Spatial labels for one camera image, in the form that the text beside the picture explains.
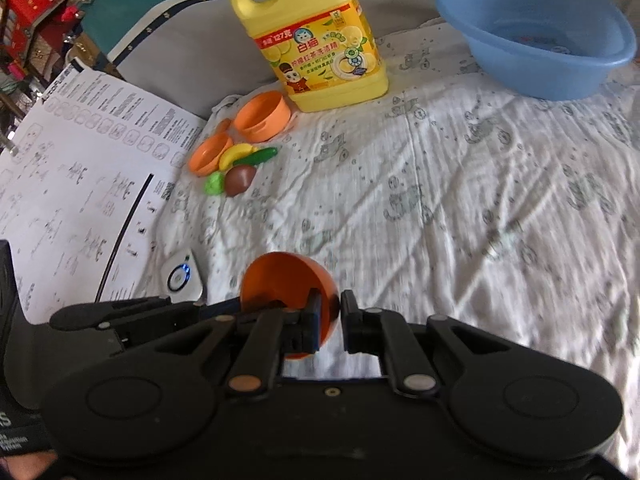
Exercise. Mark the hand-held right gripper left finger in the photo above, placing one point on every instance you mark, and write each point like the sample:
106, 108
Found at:
314, 327

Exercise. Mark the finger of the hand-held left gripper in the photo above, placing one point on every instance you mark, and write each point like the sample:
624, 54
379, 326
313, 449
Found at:
110, 312
220, 308

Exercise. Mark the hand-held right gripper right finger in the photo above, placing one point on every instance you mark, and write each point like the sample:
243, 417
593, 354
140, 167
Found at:
350, 321

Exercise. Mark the orange round bowl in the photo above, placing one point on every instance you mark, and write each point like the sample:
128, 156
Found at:
280, 280

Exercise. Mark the white power bank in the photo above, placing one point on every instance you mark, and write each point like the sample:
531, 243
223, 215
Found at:
181, 275

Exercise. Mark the green toy lettuce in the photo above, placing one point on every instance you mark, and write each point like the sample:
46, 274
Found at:
214, 184

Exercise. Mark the brown toy chestnut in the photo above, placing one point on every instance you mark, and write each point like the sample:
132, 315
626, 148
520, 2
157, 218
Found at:
240, 180

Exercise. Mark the white instruction sheet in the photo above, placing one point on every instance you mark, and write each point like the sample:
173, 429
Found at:
75, 185

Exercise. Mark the white printed blanket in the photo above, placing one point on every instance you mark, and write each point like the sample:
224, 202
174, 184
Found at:
450, 210

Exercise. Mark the orange shallow toy dish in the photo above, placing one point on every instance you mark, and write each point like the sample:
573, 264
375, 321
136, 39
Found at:
207, 155

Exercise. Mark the yellow toy banana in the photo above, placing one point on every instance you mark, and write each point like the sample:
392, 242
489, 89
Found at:
237, 154

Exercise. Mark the green toy cucumber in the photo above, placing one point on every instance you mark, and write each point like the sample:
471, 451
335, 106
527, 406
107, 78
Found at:
260, 156

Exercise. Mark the orange toy cup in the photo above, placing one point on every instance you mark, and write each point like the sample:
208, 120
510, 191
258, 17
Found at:
262, 115

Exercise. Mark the grey pillow with navy trim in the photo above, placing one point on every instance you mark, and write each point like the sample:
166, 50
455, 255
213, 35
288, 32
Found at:
190, 55

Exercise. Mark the yellow detergent jug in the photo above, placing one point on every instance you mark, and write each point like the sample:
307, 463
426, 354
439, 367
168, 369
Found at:
310, 40

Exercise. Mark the teal cloth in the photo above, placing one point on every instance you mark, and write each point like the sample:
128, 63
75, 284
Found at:
140, 5

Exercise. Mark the large blue basin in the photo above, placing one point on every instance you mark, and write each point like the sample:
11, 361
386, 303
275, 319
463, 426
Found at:
535, 35

